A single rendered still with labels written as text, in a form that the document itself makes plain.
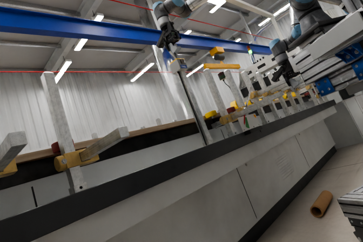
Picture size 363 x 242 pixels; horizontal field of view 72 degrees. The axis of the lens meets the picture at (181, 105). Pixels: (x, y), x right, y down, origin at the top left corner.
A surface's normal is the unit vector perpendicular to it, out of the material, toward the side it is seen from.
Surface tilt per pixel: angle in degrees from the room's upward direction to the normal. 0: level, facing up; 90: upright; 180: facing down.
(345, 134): 90
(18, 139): 90
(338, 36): 90
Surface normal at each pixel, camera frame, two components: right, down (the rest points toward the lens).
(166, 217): 0.66, -0.39
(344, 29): -0.91, 0.29
